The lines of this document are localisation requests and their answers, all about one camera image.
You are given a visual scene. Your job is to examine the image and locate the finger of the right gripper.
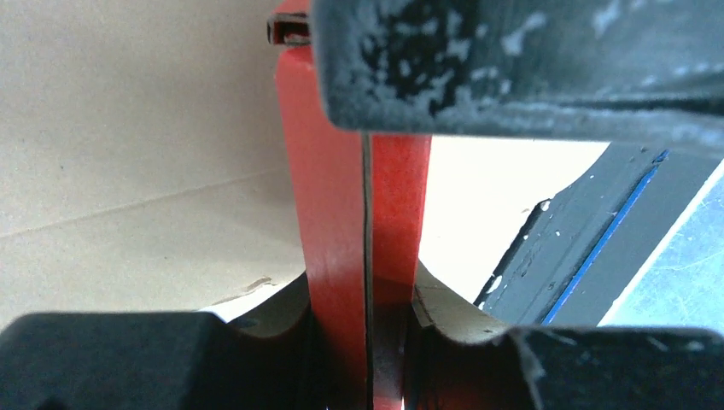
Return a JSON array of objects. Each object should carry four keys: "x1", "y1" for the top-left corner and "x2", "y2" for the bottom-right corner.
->
[{"x1": 310, "y1": 1, "x2": 723, "y2": 143}]

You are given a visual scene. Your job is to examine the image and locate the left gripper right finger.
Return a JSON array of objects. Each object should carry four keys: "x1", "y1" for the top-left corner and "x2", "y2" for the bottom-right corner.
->
[{"x1": 404, "y1": 316, "x2": 723, "y2": 409}]

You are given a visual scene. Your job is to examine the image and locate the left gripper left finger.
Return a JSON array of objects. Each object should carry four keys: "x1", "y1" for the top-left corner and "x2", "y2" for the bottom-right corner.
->
[{"x1": 1, "y1": 307, "x2": 328, "y2": 409}]

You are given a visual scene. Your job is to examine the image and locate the red paper box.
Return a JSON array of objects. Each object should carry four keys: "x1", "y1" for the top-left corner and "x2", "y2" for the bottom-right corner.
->
[{"x1": 266, "y1": 0, "x2": 433, "y2": 410}]

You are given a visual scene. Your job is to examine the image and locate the large flat cardboard sheet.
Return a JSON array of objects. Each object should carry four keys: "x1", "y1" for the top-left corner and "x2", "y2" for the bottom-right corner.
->
[{"x1": 0, "y1": 0, "x2": 511, "y2": 346}]

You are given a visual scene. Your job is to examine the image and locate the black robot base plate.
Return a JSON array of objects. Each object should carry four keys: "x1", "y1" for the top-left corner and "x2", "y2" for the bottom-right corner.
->
[{"x1": 475, "y1": 144, "x2": 720, "y2": 325}]

